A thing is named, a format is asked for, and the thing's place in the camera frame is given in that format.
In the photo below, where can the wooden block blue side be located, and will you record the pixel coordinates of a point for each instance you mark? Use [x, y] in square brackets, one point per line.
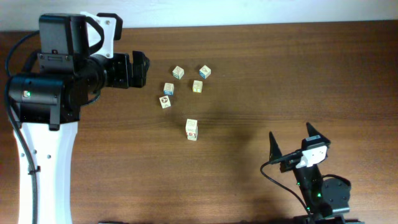
[205, 72]

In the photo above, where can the wooden block soccer ball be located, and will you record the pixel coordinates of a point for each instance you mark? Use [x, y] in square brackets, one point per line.
[165, 101]

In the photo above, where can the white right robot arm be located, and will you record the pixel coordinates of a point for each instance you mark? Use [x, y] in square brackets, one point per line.
[324, 197]

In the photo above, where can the wooden block yellow side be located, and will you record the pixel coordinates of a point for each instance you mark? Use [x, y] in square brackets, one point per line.
[197, 86]

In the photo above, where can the wooden block blue bottom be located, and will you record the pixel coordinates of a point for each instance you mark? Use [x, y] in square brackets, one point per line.
[169, 89]

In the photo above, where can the wooden block green V side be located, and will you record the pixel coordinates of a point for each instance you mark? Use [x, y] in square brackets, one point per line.
[178, 72]

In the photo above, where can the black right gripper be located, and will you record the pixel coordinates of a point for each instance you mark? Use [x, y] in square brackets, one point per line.
[275, 150]

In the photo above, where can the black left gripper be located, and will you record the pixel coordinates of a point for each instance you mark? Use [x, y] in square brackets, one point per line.
[125, 71]

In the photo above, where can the wooden block green A side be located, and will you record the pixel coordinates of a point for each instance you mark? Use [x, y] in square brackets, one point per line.
[193, 136]

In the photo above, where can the wooden block green N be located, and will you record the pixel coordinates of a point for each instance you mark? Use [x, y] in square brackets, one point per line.
[191, 126]

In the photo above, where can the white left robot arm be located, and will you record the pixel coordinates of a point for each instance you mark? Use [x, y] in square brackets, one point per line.
[43, 104]

